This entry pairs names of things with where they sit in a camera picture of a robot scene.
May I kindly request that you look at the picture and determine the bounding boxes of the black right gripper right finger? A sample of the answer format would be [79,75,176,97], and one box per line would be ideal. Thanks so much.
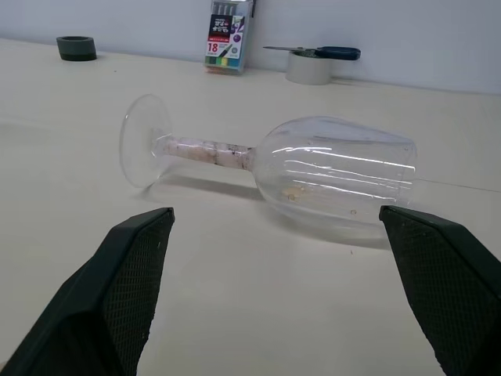
[378,204,501,376]

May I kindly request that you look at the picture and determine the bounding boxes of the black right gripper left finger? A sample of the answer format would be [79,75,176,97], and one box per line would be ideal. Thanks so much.
[0,207,175,376]

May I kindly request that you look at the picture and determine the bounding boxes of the clear wine glass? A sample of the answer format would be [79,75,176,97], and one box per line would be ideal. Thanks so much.
[120,93,419,246]

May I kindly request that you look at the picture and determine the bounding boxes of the black round lid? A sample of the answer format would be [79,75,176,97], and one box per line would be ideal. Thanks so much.
[56,35,98,63]

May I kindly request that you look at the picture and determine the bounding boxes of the grey tape roll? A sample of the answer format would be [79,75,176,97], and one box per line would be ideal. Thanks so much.
[285,49,333,85]

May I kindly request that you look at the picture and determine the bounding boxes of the marker pen set box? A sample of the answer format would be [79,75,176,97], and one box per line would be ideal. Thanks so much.
[203,0,254,76]

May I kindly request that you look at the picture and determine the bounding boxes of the blue handled scissors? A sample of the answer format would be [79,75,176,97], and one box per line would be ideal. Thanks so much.
[261,45,362,61]

